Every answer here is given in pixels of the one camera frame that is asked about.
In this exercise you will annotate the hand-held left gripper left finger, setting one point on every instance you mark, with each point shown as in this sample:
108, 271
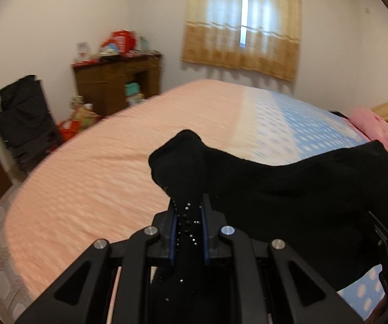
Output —
172, 243

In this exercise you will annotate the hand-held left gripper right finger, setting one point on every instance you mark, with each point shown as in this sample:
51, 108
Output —
206, 243

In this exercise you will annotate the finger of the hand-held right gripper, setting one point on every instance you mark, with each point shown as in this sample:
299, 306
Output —
385, 243

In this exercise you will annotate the black pants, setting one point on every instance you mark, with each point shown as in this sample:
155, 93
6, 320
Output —
281, 192

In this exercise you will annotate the pink bed sheet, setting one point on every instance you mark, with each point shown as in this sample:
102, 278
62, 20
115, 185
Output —
96, 182

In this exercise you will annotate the pink pillow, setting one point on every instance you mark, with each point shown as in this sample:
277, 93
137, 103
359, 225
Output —
379, 131

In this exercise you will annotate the blue polka dot blanket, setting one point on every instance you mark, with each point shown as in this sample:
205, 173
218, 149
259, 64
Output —
298, 131

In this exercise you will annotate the teal box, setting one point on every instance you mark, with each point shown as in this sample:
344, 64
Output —
143, 43
133, 89

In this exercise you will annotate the brown wooden desk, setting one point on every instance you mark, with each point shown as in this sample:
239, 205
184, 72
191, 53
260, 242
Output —
106, 84

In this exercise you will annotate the black folded chair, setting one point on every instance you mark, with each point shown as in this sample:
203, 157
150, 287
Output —
25, 114

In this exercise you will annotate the yellow patterned curtain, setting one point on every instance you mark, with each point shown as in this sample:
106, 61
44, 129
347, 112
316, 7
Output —
214, 40

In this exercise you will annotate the white card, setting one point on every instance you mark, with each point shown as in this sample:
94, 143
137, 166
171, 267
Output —
83, 50

